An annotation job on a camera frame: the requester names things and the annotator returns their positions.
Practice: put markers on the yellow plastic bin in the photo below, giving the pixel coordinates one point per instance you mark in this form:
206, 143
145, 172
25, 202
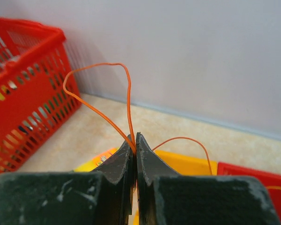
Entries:
192, 164

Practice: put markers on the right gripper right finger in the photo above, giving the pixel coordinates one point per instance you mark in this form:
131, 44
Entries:
166, 197

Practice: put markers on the red plastic shopping basket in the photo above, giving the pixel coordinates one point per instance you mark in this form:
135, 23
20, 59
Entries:
33, 104

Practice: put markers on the orange green sponge pack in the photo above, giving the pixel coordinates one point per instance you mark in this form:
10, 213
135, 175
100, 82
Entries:
96, 161

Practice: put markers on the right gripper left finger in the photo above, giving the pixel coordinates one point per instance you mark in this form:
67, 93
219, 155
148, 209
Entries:
102, 196

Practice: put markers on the red plastic bin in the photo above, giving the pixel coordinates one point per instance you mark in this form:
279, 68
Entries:
266, 178

